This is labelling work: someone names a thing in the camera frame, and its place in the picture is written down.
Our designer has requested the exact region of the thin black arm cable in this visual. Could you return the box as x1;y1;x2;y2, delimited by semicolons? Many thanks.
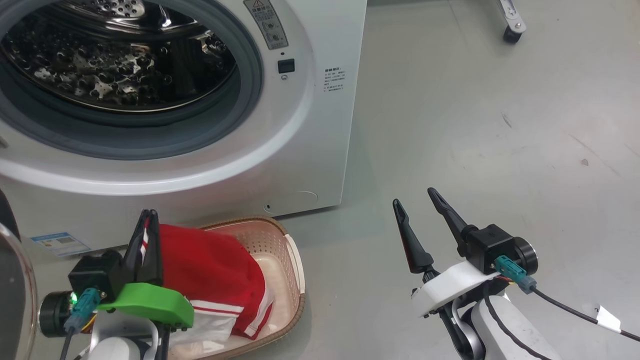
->
482;285;551;360

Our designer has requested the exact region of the black cable with teal plug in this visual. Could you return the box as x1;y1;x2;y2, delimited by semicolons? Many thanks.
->
60;287;103;360
492;255;640;343

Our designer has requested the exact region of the small printed text label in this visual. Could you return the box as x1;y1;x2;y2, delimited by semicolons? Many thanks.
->
322;66;347;92

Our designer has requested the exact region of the blue energy label sticker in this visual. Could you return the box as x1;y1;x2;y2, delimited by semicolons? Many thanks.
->
30;231;92;258

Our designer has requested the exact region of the white front-load washing machine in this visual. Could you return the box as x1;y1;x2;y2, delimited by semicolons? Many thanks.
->
0;0;368;251

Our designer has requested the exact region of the black round glass washer door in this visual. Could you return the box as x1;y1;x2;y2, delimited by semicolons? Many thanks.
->
0;189;40;360

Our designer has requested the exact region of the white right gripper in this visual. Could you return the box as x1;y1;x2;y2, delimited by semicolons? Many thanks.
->
392;187;501;318

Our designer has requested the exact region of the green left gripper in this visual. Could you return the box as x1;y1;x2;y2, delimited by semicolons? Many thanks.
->
97;209;195;331

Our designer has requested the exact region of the silver metal cabinet leg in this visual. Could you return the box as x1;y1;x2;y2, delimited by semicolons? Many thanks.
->
492;0;527;33

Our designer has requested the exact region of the cream perforated laundry basket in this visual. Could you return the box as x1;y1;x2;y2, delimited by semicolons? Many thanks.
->
167;216;307;360

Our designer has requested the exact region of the white cable tag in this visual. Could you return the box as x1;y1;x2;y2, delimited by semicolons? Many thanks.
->
595;304;622;333

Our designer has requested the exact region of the grey caution sticker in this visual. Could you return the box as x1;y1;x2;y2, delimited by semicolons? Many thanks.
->
243;0;289;51

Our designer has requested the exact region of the perforated steel washer drum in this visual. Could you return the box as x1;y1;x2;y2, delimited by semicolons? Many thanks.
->
0;0;238;113

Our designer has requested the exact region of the red and white garment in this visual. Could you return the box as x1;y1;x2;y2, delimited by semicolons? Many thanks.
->
141;222;275;351

